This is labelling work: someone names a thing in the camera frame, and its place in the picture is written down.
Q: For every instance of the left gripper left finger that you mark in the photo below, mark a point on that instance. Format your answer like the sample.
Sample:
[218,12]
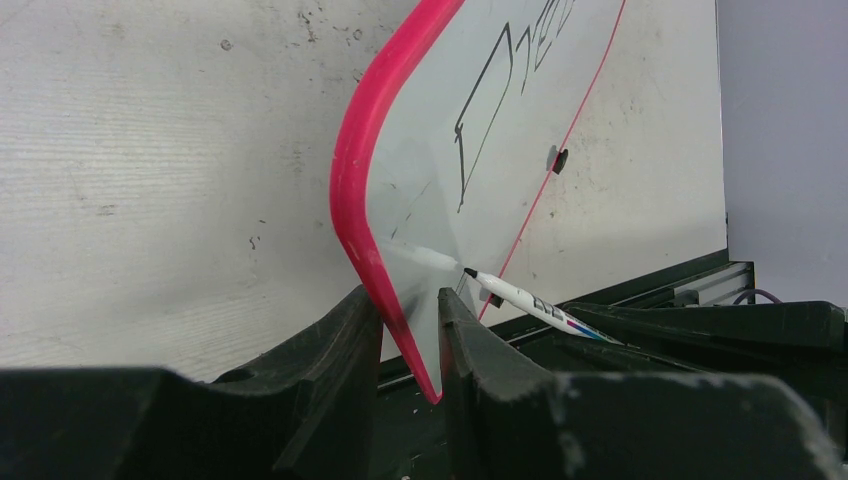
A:
[302,410]

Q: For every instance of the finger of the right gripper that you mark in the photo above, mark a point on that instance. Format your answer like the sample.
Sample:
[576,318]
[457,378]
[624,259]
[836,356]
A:
[732,337]
[821,378]

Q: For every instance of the pink-framed whiteboard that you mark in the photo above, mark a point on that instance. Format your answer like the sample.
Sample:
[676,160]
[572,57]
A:
[446,145]

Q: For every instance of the black whiteboard clip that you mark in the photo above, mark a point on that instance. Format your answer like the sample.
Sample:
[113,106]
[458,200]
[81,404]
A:
[495,301]
[559,161]

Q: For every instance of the black whiteboard marker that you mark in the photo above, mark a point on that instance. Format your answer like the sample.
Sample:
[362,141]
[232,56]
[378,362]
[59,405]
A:
[536,307]

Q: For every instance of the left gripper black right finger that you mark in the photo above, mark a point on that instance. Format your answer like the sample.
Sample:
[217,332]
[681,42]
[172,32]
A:
[507,417]

